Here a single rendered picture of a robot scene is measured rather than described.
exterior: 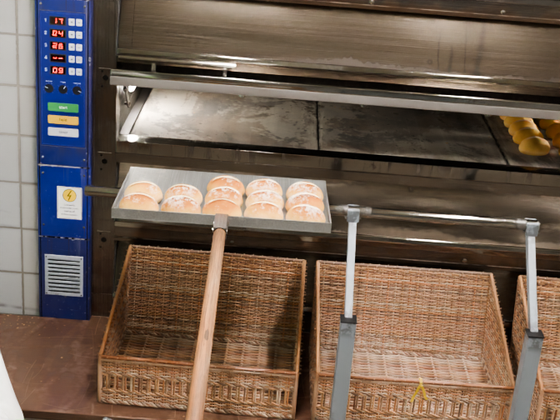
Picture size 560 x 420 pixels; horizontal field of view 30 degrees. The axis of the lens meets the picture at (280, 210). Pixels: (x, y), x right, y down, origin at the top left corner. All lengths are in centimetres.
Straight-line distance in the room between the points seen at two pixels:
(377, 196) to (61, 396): 110
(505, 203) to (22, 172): 147
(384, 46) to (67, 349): 130
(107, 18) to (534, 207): 140
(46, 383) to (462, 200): 135
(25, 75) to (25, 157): 25
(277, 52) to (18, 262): 106
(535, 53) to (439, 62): 28
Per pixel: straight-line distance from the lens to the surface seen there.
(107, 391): 297
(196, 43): 304
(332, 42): 304
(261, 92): 292
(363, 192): 320
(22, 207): 331
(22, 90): 318
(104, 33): 309
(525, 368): 281
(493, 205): 326
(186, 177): 291
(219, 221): 256
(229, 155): 314
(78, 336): 331
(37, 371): 314
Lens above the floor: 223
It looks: 23 degrees down
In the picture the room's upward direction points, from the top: 5 degrees clockwise
